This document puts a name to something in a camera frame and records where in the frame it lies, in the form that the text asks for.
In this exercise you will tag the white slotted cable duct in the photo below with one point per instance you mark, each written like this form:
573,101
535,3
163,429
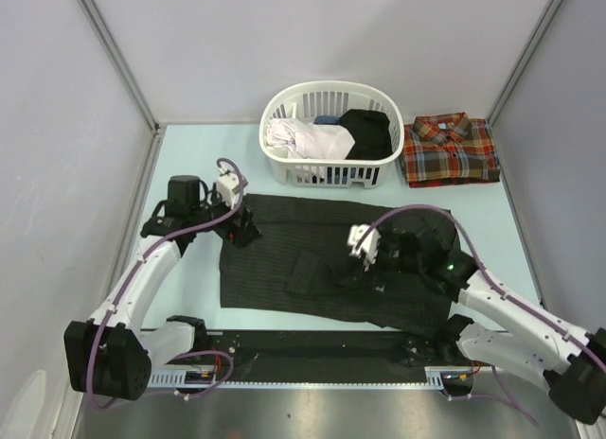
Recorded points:
190,379

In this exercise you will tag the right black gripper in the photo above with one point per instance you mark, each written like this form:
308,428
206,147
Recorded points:
387,238

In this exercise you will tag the white plastic laundry basket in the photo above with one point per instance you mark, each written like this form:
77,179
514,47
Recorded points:
307,100

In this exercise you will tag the black garment in basket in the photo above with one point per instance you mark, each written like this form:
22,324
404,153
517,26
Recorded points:
370,132

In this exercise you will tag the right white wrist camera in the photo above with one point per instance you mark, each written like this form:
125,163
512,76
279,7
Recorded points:
363,242

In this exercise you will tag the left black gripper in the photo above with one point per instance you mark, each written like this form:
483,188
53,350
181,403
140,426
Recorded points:
244,234

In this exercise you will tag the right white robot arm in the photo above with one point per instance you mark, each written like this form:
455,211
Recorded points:
577,388

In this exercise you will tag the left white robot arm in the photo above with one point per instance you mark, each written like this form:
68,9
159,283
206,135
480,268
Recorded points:
191,207

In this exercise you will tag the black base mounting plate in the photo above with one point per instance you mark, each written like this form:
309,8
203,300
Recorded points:
324,356

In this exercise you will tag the red plaid folded shirt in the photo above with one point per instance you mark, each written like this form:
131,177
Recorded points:
449,149

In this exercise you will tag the left aluminium corner post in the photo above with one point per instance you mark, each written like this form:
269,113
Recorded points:
116,57

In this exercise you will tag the dark striped long sleeve shirt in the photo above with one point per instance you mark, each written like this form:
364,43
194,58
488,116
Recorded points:
301,264

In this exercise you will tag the aluminium corner post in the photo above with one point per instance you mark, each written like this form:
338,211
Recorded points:
116,57
533,43

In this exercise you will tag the blue garment in basket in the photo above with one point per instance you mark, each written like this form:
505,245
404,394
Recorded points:
326,120

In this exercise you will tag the right aluminium corner post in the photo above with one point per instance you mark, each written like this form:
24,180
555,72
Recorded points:
533,43

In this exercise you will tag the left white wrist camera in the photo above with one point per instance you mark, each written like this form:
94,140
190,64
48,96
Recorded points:
229,187

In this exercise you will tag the white shirt in basket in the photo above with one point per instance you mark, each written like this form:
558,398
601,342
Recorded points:
301,140

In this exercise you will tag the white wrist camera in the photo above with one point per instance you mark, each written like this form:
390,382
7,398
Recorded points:
229,187
363,242

